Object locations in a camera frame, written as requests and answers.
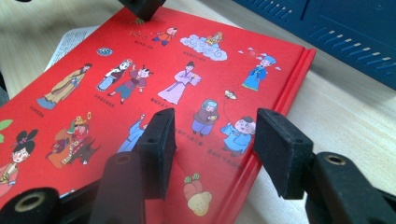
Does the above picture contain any blue plastic file rack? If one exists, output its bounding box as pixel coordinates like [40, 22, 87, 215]
[232, 0, 396, 91]

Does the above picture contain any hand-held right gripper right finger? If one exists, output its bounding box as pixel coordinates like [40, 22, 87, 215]
[253, 107, 316, 201]

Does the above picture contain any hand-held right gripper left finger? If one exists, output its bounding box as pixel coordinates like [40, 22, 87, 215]
[133, 107, 177, 201]

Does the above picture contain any thin white green book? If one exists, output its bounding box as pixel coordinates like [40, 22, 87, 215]
[45, 26, 101, 73]

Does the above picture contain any red picture book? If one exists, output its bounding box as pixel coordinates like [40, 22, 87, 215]
[0, 6, 317, 224]

